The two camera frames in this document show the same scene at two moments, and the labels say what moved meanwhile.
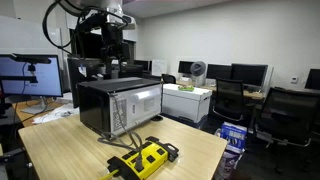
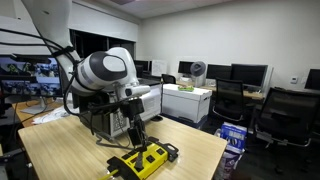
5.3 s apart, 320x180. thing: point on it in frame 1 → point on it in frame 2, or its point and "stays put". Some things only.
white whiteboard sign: [159, 67] stays put
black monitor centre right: [250, 74] stays put
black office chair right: [289, 124] stays put
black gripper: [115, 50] → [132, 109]
